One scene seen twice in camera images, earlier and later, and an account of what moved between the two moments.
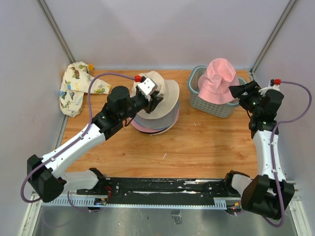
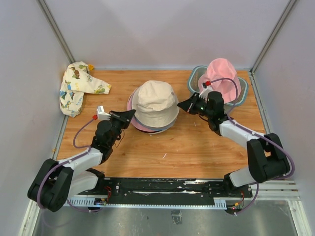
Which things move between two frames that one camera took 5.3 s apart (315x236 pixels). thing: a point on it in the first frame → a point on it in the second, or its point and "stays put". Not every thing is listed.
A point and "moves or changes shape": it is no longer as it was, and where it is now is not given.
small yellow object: [90, 67] stays put
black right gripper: [236, 91] → [189, 105]
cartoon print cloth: [76, 81] stays put
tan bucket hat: [169, 89] moves or changes shape
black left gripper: [151, 105] → [124, 117]
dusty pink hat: [213, 86] stays put
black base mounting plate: [179, 187] stays put
